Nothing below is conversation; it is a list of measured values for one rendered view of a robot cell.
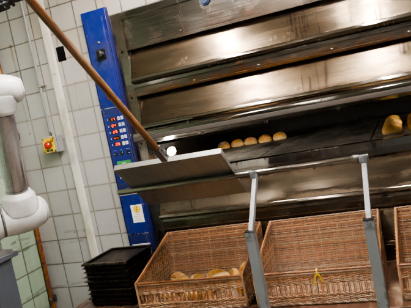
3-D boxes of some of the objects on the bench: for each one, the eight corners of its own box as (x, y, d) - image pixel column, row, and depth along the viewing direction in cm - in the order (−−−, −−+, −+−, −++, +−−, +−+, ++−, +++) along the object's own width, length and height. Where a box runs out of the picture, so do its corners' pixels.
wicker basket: (277, 270, 275) (268, 219, 273) (389, 261, 256) (380, 206, 254) (255, 309, 230) (244, 249, 228) (389, 302, 211) (378, 236, 208)
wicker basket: (175, 278, 297) (166, 231, 295) (271, 270, 278) (262, 219, 276) (138, 315, 252) (126, 259, 249) (249, 308, 233) (238, 248, 230)
